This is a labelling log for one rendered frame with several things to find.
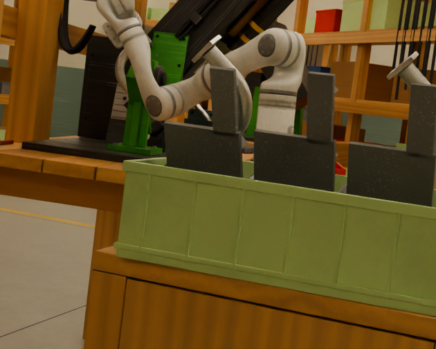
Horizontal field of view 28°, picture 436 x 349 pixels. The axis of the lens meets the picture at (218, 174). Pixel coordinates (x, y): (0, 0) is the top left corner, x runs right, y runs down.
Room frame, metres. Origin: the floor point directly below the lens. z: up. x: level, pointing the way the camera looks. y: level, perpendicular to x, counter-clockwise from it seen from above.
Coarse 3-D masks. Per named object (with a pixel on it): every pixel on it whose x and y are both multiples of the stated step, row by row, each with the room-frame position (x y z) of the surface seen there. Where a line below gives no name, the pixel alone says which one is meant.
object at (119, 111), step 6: (120, 90) 2.80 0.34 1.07; (120, 96) 2.79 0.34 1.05; (126, 96) 2.78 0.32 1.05; (114, 102) 2.78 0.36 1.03; (120, 102) 2.79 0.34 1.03; (114, 108) 2.79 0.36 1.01; (120, 108) 2.78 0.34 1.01; (126, 108) 2.78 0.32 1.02; (114, 114) 2.78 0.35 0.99; (120, 114) 2.78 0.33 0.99; (126, 114) 2.77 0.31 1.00
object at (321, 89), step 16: (320, 80) 1.47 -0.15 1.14; (320, 96) 1.47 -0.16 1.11; (320, 112) 1.48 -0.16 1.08; (320, 128) 1.49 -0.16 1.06; (256, 144) 1.55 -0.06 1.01; (272, 144) 1.54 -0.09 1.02; (288, 144) 1.52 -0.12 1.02; (304, 144) 1.51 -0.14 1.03; (320, 144) 1.50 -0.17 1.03; (256, 160) 1.56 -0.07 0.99; (272, 160) 1.55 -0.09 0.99; (288, 160) 1.53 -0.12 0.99; (304, 160) 1.52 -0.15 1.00; (320, 160) 1.51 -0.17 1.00; (256, 176) 1.57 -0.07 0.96; (272, 176) 1.56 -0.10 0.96; (288, 176) 1.54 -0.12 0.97; (304, 176) 1.53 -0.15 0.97; (320, 176) 1.52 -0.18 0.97
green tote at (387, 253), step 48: (144, 192) 1.49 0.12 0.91; (192, 192) 1.47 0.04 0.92; (240, 192) 1.44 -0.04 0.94; (288, 192) 1.42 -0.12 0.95; (336, 192) 1.80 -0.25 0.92; (144, 240) 1.49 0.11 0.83; (192, 240) 1.47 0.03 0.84; (240, 240) 1.44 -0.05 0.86; (288, 240) 1.41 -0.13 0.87; (336, 240) 1.40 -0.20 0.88; (384, 240) 1.37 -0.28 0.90; (432, 240) 1.35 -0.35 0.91; (288, 288) 1.42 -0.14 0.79; (336, 288) 1.39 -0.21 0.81; (384, 288) 1.37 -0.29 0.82; (432, 288) 1.35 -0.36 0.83
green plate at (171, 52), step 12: (156, 36) 2.81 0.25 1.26; (168, 36) 2.81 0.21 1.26; (180, 36) 2.80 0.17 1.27; (156, 48) 2.80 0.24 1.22; (168, 48) 2.80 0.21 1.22; (180, 48) 2.79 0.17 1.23; (156, 60) 2.79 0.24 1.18; (168, 60) 2.78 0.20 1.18; (180, 60) 2.78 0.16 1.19; (168, 72) 2.77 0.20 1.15; (180, 72) 2.77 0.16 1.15
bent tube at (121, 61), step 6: (144, 30) 2.74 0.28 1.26; (150, 42) 2.72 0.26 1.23; (120, 54) 2.73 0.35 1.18; (126, 54) 2.73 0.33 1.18; (120, 60) 2.72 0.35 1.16; (126, 60) 2.74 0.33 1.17; (120, 66) 2.72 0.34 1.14; (120, 72) 2.71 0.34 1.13; (120, 78) 2.71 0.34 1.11; (120, 84) 2.71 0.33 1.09; (126, 84) 2.70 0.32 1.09; (126, 90) 2.70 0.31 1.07
